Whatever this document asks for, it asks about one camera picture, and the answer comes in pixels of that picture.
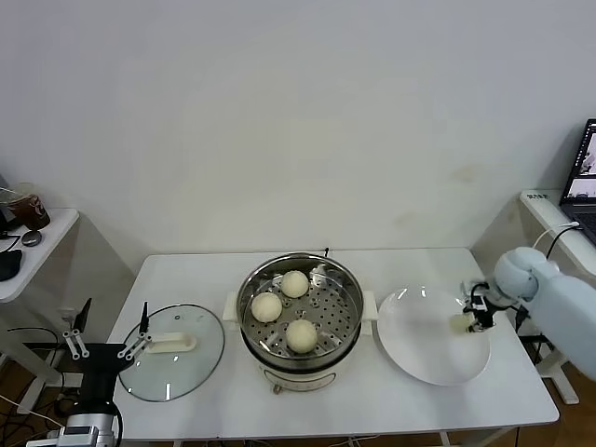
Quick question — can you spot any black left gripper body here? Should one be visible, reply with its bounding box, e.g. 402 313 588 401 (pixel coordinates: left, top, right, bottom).
75 343 137 404

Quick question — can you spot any white side desk with cup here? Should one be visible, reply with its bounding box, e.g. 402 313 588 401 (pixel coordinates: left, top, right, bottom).
0 208 83 415

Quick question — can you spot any plastic iced coffee cup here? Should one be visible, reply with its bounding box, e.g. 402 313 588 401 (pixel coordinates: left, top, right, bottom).
7 183 51 231

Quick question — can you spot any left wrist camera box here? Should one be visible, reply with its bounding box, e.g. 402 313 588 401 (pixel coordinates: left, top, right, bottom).
58 425 102 441

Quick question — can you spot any glass lid with cream handle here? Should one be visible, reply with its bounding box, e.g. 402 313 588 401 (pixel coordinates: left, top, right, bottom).
117 304 226 402

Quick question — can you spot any white side desk with laptop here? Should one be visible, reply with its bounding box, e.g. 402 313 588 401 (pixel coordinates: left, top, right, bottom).
520 189 596 406

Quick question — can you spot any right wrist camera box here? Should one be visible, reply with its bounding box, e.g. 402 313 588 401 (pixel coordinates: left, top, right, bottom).
460 280 491 314

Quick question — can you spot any white electric cooker pot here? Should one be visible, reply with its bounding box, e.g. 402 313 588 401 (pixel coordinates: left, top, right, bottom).
223 289 379 396

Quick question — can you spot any stainless steel steamer basket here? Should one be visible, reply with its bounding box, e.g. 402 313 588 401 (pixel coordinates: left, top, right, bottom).
237 252 367 360

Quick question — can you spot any black floor cable loop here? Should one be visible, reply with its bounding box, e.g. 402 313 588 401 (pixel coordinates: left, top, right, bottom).
7 326 62 370

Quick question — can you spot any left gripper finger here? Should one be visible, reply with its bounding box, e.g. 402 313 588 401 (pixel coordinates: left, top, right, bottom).
63 297 93 361
116 301 154 361

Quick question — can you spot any black computer mouse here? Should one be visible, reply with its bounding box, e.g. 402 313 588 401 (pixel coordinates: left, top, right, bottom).
0 249 24 282

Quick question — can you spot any white round plate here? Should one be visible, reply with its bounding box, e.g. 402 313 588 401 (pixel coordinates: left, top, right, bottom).
376 286 492 386

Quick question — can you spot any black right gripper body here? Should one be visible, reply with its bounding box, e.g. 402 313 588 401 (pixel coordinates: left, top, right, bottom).
471 308 496 333

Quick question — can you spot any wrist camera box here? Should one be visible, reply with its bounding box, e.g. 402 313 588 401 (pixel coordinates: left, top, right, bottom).
58 425 102 441
460 280 491 314

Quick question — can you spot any dark grey monitor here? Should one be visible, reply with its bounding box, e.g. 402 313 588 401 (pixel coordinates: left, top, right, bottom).
0 174 20 238

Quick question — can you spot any white charging cable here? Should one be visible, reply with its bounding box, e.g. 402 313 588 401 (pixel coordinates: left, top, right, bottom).
533 223 581 253

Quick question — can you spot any dark open laptop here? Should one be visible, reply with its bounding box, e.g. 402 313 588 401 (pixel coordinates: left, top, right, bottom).
560 119 596 246

